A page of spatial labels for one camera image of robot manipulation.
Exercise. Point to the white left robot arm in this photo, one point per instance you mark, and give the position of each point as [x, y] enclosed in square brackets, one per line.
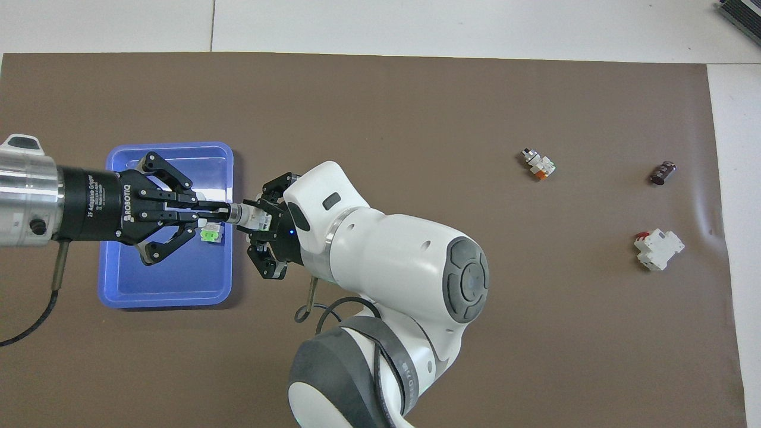
[27, 202]

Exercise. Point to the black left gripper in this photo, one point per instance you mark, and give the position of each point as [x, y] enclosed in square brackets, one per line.
[101, 205]

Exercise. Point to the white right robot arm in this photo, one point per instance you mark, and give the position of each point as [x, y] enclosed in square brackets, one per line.
[398, 261]

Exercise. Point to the grey ribbed device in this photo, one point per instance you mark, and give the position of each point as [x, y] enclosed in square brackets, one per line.
[743, 13]

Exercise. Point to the brown table mat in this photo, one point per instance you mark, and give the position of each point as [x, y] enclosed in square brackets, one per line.
[452, 95]

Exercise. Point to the white switch with orange base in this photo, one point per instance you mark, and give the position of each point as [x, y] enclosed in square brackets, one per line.
[252, 217]

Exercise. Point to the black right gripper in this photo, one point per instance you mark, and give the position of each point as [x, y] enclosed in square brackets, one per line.
[291, 235]

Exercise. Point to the white push-button switch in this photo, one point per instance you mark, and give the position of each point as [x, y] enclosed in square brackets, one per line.
[540, 164]

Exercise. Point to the white circuit breaker red lever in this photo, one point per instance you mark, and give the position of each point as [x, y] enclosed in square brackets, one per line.
[660, 249]

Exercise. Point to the small black terminal block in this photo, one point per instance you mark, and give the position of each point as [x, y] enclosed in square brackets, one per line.
[662, 172]

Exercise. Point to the white switch with green base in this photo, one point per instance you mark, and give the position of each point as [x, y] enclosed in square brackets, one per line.
[209, 235]

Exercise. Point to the blue plastic tray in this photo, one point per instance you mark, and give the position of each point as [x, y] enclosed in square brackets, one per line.
[172, 285]

